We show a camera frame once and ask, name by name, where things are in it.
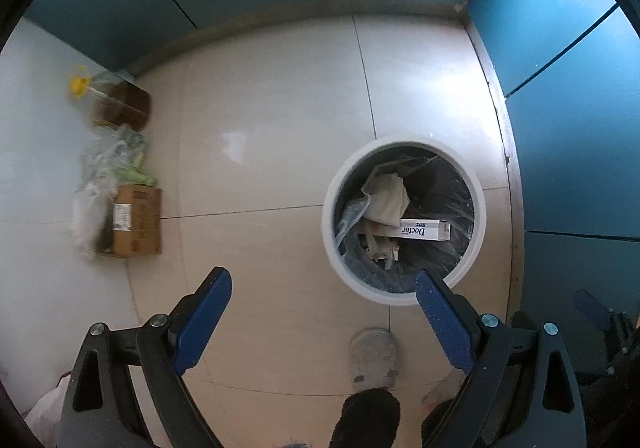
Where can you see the white round trash bin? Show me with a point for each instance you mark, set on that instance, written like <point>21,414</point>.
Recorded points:
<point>330,228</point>

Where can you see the black bin liner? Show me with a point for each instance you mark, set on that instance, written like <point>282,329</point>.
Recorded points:
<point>450,200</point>

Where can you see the brown cardboard box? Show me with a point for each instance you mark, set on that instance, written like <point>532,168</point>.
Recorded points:
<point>142,223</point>

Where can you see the crumpled beige paper towel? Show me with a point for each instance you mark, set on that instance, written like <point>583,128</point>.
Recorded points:
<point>386,198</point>

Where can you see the grey fuzzy slipper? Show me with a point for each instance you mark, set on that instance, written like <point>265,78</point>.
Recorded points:
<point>372,358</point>

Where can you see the white toothpaste box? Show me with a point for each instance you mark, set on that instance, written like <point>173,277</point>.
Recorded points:
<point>425,230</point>

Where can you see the white plastic bag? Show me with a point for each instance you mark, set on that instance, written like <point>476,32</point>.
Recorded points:
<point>45,410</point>

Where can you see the cooking oil bottle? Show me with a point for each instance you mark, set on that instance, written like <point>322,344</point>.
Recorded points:
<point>122,105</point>

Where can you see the clear plastic bag of bottles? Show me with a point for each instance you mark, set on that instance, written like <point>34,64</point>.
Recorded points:
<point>100,173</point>

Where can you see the blue stove cabinet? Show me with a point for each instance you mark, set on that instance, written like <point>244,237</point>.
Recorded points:
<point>565,103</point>

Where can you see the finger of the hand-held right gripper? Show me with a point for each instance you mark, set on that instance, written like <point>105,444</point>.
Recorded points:
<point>591,309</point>

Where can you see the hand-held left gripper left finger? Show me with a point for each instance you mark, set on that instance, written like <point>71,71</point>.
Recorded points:
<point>202,323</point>

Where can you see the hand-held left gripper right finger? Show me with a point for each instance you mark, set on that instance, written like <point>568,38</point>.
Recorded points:
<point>445,323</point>

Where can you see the white plastic scraps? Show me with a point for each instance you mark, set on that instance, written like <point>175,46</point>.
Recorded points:
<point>380,248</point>

